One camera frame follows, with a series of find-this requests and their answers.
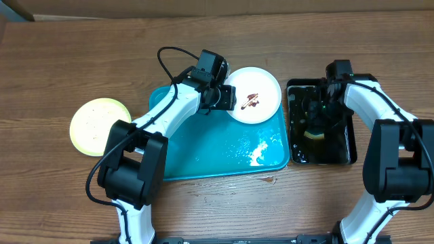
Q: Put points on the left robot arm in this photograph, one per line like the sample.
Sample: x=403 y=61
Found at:
x=132 y=167

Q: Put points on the yellow green sponge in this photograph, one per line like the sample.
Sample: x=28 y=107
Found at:
x=314 y=135

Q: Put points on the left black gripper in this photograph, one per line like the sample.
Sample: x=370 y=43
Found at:
x=229 y=99

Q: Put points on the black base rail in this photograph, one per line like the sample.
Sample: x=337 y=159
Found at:
x=300 y=239

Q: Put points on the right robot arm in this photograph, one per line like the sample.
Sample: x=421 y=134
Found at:
x=398 y=166

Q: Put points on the teal plastic tray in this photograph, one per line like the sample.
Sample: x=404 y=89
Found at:
x=217 y=145

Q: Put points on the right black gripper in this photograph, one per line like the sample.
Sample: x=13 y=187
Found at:
x=317 y=124

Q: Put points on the white plate with sauce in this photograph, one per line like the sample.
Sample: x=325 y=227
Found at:
x=258 y=95

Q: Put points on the black water tray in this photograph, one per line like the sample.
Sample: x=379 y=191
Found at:
x=337 y=148

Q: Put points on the yellow plate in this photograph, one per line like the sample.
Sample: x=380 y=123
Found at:
x=91 y=124

